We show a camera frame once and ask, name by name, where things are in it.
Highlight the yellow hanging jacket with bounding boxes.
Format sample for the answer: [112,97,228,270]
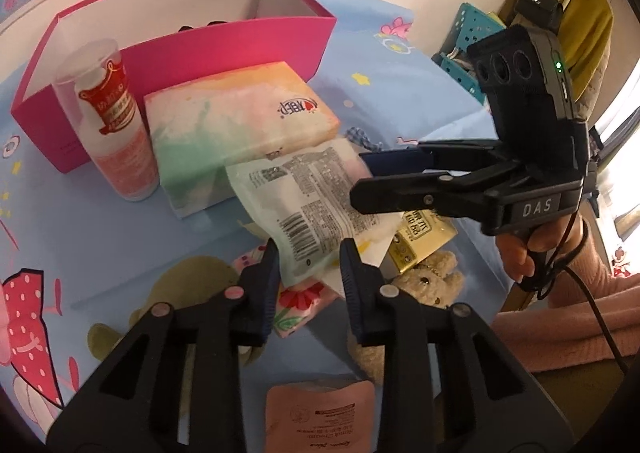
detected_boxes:
[498,0,614,100]

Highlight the pink face mask sachet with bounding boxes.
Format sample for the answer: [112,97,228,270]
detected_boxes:
[265,381,375,453]

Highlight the floral pink tissue pack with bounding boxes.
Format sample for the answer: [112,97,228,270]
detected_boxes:
[232,239,337,346]

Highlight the green frog plush toy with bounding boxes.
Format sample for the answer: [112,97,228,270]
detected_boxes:
[87,256,240,361]

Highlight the pink cardboard box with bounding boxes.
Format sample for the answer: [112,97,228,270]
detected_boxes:
[11,0,336,173]

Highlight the person's right hand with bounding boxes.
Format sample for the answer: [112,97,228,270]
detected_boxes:
[495,212,584,283]

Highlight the beige teddy bear plush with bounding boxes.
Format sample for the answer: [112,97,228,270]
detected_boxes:
[347,251,465,386]

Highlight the teal plastic crate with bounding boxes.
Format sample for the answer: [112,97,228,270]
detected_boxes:
[432,2,506,104]

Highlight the pink sleeve right forearm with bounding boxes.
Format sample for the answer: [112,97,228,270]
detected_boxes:
[491,224,639,373]

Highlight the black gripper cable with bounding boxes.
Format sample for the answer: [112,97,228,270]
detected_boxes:
[519,211,632,376]

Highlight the large pastel tissue pack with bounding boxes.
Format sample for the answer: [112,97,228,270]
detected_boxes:
[144,62,340,219]

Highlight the clear barcode sachet pack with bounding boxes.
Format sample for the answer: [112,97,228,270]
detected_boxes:
[227,138,401,293]

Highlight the blue gingham scrunchie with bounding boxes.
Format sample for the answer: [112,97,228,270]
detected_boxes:
[345,127,386,153]

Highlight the yellow tissue pack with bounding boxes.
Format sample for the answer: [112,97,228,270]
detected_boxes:
[381,210,458,279]

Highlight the black soft cloth item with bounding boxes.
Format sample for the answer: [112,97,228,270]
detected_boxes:
[178,20,228,32]

